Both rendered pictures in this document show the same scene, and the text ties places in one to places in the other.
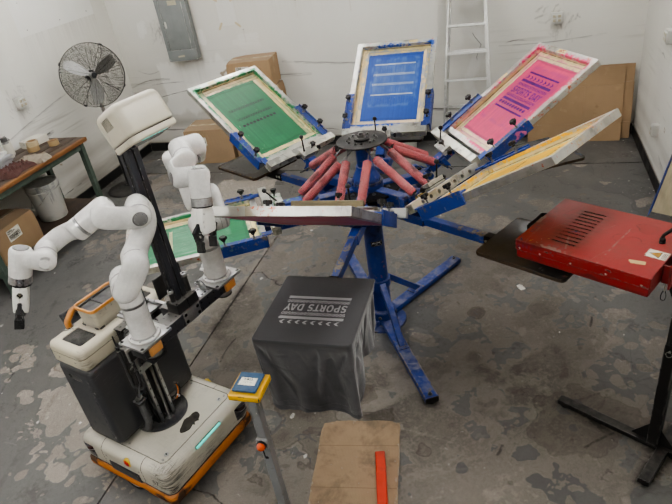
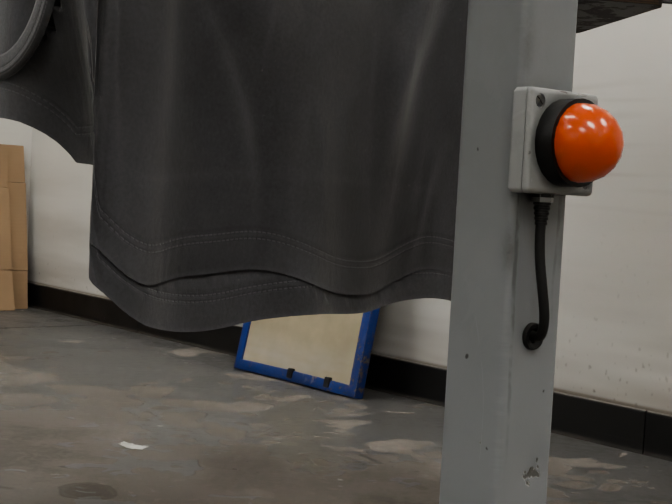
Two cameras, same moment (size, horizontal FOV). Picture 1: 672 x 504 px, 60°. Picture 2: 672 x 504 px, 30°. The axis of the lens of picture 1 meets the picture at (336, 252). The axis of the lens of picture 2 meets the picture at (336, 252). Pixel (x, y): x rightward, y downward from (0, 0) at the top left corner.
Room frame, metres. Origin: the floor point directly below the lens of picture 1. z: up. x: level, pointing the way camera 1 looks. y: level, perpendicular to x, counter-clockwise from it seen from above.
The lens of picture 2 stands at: (1.46, 1.00, 0.62)
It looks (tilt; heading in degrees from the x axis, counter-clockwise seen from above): 3 degrees down; 300
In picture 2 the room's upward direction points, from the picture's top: 3 degrees clockwise
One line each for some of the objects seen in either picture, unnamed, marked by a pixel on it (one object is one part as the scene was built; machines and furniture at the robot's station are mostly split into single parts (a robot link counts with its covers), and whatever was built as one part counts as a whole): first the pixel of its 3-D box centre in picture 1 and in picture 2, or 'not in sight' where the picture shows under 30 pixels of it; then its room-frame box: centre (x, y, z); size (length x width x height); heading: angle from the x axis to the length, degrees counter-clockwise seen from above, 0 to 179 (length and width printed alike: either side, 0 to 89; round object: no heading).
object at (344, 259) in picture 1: (344, 259); not in sight; (2.60, -0.04, 0.89); 1.24 x 0.06 x 0.06; 160
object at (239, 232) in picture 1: (216, 216); not in sight; (3.02, 0.64, 1.05); 1.08 x 0.61 x 0.23; 100
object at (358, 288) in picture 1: (315, 307); not in sight; (2.13, 0.13, 0.95); 0.48 x 0.44 x 0.01; 160
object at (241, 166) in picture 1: (297, 179); not in sight; (3.69, 0.18, 0.91); 1.34 x 0.40 x 0.08; 40
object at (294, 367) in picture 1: (308, 378); (352, 32); (1.92, 0.21, 0.74); 0.45 x 0.03 x 0.43; 70
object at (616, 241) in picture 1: (605, 243); not in sight; (2.09, -1.16, 1.06); 0.61 x 0.46 x 0.12; 40
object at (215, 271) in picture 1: (210, 260); not in sight; (2.24, 0.56, 1.21); 0.16 x 0.13 x 0.15; 54
